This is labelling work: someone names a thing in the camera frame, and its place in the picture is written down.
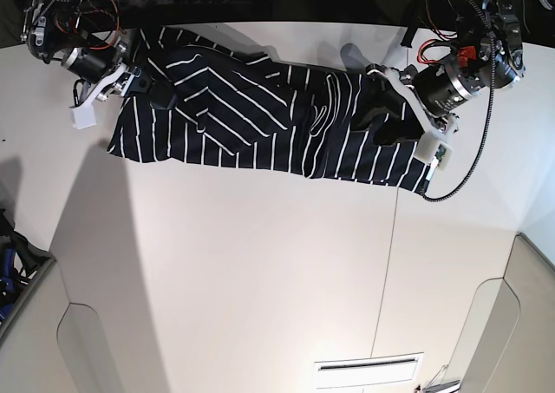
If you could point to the metal clip at bottom edge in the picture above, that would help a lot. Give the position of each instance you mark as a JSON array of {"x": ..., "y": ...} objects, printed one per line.
[{"x": 434, "y": 386}]

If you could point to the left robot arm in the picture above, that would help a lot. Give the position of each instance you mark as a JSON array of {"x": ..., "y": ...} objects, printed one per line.
[{"x": 486, "y": 51}]

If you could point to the navy white striped T-shirt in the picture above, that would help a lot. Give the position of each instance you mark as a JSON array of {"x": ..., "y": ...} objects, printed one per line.
[{"x": 247, "y": 111}]

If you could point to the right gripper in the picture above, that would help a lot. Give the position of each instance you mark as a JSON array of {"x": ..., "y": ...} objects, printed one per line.
[{"x": 106, "y": 72}]

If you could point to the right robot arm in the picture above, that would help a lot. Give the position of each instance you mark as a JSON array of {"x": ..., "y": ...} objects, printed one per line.
[{"x": 87, "y": 39}]

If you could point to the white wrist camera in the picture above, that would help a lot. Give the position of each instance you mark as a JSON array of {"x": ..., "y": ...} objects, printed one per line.
[
  {"x": 83, "y": 117},
  {"x": 433, "y": 148}
]

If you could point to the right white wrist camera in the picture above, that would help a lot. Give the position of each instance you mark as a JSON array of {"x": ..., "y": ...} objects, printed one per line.
[{"x": 83, "y": 117}]

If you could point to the blue items at left edge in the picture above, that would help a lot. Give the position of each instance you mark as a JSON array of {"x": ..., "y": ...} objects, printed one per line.
[{"x": 20, "y": 261}]

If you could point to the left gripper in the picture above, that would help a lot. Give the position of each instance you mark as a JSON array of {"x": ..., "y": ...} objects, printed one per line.
[{"x": 439, "y": 89}]

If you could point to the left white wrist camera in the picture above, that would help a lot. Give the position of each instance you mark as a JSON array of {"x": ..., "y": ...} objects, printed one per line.
[{"x": 433, "y": 148}]

